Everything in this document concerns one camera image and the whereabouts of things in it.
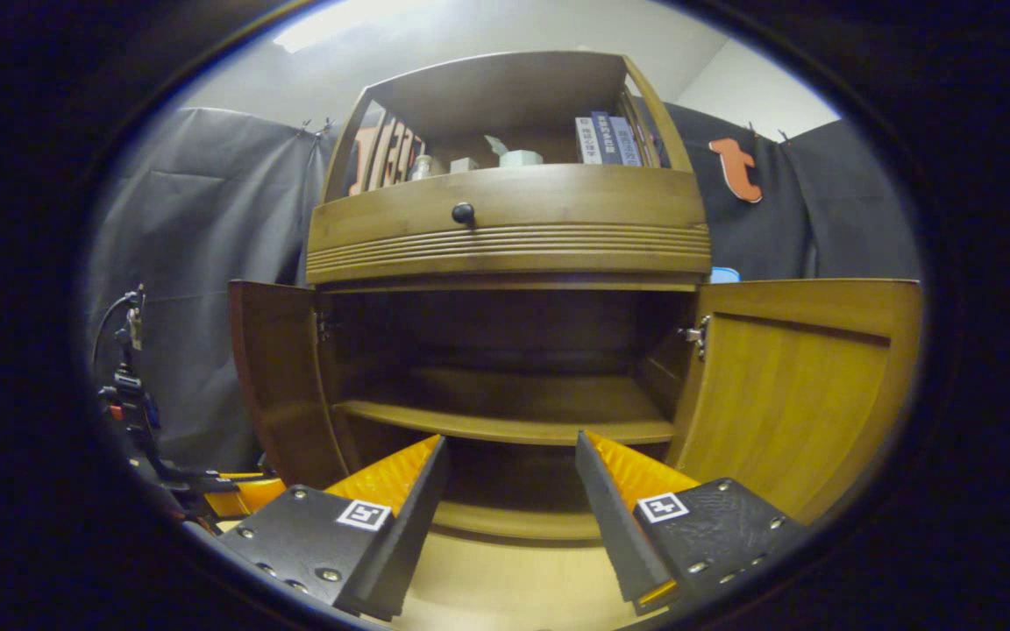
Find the dark blue book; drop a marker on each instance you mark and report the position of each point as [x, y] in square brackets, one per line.
[603, 138]

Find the wooden inner cabinet shelf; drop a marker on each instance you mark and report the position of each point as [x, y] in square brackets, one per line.
[514, 412]

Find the black backdrop cloth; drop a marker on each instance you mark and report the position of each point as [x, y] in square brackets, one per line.
[198, 263]

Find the small white box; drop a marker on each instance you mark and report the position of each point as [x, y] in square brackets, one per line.
[463, 165]

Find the black round drawer knob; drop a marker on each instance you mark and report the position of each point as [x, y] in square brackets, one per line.
[463, 212]

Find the metal door hinge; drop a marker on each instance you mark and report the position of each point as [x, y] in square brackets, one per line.
[695, 335]
[323, 326]

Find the wooden cabinet drawer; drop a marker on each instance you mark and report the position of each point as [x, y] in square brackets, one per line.
[558, 219]

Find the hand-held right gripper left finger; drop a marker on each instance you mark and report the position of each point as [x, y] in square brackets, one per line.
[373, 543]

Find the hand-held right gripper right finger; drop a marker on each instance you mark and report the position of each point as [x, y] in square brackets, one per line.
[628, 535]

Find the pale white cup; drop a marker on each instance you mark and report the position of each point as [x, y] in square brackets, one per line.
[520, 158]

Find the wooden shoe cabinet door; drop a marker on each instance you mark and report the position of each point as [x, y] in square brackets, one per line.
[794, 394]
[281, 386]

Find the black cloth clip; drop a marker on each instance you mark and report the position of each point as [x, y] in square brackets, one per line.
[325, 127]
[306, 127]

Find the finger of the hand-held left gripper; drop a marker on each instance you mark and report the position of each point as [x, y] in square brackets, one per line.
[246, 498]

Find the wooden double-door shoe cabinet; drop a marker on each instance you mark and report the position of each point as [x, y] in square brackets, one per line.
[505, 237]

